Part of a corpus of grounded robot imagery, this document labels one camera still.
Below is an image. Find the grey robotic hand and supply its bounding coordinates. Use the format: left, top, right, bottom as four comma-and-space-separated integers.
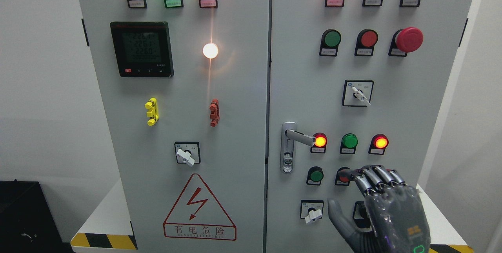
328, 165, 431, 253

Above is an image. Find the silver cabinet door handle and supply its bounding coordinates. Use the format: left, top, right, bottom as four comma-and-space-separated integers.
281, 121, 315, 174

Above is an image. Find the right grey cabinet door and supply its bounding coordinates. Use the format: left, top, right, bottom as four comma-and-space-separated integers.
266, 0, 472, 253

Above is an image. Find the grey cabinet door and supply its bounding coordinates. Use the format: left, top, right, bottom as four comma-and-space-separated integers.
80, 0, 269, 253
266, 0, 472, 253

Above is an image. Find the left grey cabinet door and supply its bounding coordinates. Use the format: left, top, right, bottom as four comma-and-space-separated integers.
80, 0, 269, 253

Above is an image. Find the lower red push button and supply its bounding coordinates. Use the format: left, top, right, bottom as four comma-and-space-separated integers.
334, 167, 351, 186

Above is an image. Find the red push button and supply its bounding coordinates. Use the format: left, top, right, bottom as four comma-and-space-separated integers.
334, 167, 351, 186
354, 29, 378, 56

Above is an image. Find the right red lit indicator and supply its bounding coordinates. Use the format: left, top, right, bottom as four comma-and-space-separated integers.
369, 134, 389, 155

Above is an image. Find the red lit indicator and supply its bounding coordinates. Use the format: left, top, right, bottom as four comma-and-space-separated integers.
369, 134, 389, 155
310, 133, 327, 154

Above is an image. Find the middle green indicator light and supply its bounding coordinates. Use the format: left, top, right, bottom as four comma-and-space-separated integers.
340, 133, 358, 155

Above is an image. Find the lower left green push button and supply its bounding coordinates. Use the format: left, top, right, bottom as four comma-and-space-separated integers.
306, 166, 324, 186

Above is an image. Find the green push button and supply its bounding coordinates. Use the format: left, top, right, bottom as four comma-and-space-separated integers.
306, 166, 324, 186
319, 29, 341, 57

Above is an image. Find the left red lit indicator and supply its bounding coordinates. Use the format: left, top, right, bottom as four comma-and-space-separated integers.
310, 133, 327, 154

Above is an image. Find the red emergency stop button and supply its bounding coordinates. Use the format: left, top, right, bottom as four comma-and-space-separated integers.
388, 27, 424, 57

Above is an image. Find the red push button upper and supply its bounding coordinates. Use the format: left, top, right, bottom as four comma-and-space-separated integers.
354, 29, 378, 56

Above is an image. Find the green push button upper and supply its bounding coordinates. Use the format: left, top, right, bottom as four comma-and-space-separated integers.
319, 29, 341, 57

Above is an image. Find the red electric hazard warning sign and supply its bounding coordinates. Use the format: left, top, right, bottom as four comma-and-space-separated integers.
163, 174, 237, 241

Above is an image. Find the red terminal connector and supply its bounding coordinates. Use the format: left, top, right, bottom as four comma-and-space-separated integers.
209, 98, 220, 127

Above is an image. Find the white lit indicator light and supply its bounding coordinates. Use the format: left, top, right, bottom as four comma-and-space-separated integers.
202, 42, 219, 60

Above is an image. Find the yellow terminal connector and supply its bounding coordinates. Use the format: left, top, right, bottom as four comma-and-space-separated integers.
144, 97, 159, 126

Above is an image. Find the white platform with hazard stripes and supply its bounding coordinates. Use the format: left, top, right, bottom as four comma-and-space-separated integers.
70, 180, 474, 253

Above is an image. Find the black digital power meter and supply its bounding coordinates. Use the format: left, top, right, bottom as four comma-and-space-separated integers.
110, 21, 174, 78

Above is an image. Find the black box lower left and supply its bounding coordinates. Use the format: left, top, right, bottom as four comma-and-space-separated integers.
0, 180, 63, 253

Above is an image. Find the black rotary selector switch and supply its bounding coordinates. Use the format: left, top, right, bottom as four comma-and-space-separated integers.
353, 201, 371, 229

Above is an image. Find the bottom white selector switch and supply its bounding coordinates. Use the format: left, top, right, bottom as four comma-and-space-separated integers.
300, 200, 324, 225

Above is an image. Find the upper right white selector switch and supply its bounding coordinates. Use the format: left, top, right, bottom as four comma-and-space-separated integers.
342, 80, 374, 107

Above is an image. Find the left door white selector switch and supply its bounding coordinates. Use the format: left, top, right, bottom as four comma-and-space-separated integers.
174, 142, 201, 167

